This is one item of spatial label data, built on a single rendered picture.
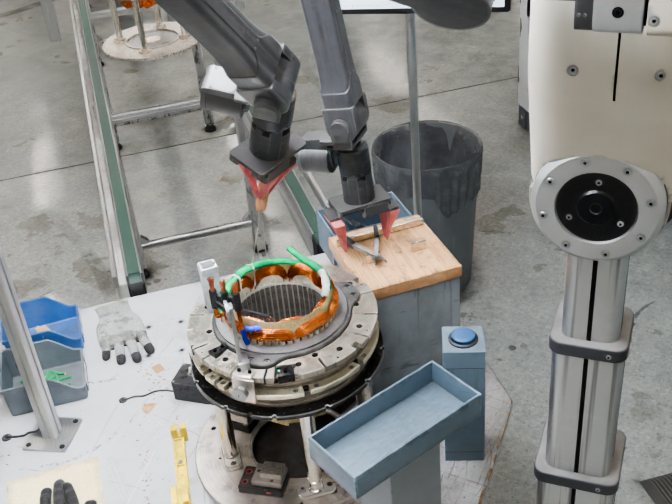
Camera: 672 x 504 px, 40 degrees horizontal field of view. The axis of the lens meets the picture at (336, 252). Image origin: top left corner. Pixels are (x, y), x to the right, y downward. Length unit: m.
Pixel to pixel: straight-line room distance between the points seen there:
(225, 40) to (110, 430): 0.98
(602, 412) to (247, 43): 0.73
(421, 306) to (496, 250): 1.96
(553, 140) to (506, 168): 3.10
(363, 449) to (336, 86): 0.59
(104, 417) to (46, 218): 2.45
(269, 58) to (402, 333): 0.72
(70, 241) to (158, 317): 1.96
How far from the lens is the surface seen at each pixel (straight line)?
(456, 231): 3.22
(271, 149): 1.31
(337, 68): 1.54
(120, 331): 2.08
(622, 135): 1.09
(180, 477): 1.74
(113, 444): 1.85
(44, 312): 2.19
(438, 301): 1.71
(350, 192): 1.64
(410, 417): 1.44
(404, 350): 1.75
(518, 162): 4.26
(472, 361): 1.55
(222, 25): 1.10
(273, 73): 1.18
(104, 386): 1.98
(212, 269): 1.53
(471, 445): 1.68
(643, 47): 1.02
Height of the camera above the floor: 2.02
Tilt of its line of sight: 33 degrees down
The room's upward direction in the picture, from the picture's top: 6 degrees counter-clockwise
